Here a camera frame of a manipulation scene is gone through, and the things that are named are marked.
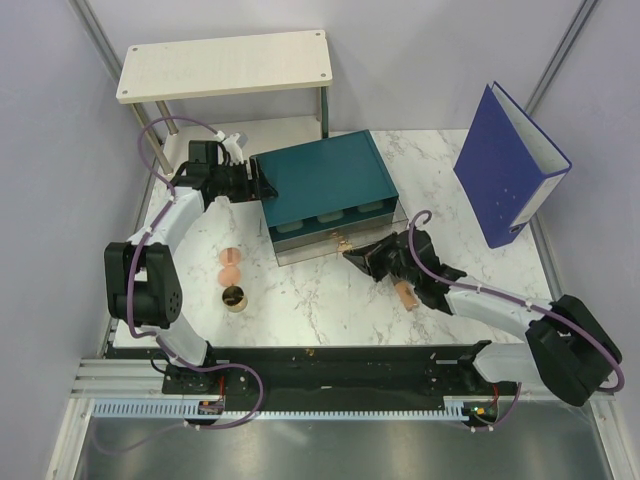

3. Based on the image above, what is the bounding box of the pink round compact upper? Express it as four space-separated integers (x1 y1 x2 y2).
219 247 242 267

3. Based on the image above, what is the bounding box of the blue lever arch binder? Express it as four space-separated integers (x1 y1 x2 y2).
454 82 572 249

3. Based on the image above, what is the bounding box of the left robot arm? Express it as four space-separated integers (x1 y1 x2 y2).
104 133 277 393

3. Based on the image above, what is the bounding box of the pink round compact lower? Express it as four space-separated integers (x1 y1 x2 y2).
217 265 242 287

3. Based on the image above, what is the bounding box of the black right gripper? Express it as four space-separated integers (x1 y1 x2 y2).
343 234 419 286

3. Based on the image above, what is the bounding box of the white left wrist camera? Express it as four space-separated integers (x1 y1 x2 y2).
214 130 247 165

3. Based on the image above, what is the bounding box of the aluminium frame rail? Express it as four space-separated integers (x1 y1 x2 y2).
71 359 164 398

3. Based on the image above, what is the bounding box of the teal drawer organizer box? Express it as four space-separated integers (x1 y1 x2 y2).
254 130 399 253

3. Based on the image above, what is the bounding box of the pink round compact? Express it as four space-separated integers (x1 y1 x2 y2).
217 265 242 287
219 247 242 267

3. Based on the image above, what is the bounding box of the peach lip gloss tube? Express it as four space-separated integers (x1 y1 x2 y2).
394 280 418 311

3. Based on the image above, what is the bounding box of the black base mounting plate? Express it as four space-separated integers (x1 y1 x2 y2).
102 339 519 416

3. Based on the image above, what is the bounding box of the white wooden shelf table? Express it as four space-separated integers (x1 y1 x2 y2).
115 30 333 165

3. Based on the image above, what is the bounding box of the gold round jar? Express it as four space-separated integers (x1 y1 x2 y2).
221 285 248 313

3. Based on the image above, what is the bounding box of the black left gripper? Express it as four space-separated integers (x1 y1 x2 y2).
211 158 278 204

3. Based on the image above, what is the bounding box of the light blue cable duct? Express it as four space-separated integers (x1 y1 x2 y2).
92 398 495 421

